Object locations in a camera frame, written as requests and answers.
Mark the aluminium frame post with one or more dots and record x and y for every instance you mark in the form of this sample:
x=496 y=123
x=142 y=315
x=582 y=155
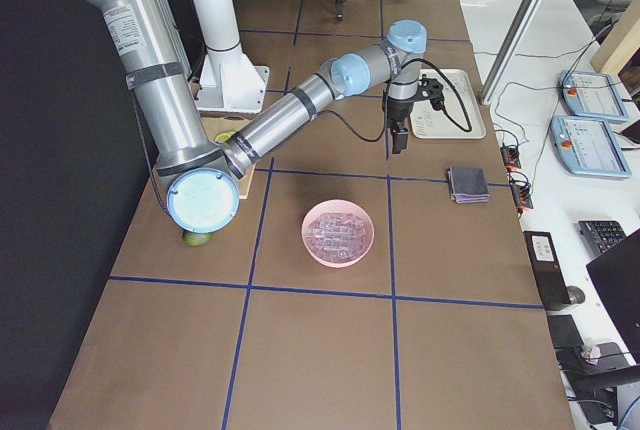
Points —
x=521 y=21

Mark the pink bowl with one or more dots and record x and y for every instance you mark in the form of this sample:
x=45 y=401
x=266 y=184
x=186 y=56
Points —
x=341 y=206

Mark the black monitor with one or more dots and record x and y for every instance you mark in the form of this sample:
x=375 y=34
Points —
x=615 y=277

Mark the teach pendant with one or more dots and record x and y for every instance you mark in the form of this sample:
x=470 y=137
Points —
x=587 y=147
x=591 y=94

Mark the green lime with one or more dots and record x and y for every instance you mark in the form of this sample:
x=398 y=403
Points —
x=195 y=239

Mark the black computer mouse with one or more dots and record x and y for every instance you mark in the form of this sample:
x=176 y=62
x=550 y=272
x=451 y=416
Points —
x=576 y=295

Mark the beige bear tray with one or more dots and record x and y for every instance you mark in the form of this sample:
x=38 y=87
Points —
x=428 y=123

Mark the grey folded cloth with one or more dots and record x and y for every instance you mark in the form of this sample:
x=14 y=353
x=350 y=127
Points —
x=467 y=185

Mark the teach pendant near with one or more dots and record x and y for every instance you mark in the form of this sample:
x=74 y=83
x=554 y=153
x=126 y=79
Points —
x=587 y=147

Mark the pile of ice cubes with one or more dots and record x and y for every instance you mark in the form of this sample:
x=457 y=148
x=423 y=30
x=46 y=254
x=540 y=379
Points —
x=337 y=237

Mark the black keyboard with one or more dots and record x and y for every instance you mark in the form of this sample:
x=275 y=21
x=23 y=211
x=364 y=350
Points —
x=601 y=235

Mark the teach pendant far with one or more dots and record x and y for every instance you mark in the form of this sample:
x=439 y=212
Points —
x=591 y=94

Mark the lemon slices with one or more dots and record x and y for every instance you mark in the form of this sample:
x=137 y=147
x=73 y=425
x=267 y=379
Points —
x=223 y=137

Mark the wooden cutting board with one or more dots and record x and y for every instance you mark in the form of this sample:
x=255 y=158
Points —
x=239 y=164

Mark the white camera pole base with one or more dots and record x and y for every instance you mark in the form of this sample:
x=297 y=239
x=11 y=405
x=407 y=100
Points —
x=229 y=81

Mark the black box with label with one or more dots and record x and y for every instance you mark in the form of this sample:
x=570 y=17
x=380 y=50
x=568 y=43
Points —
x=546 y=269

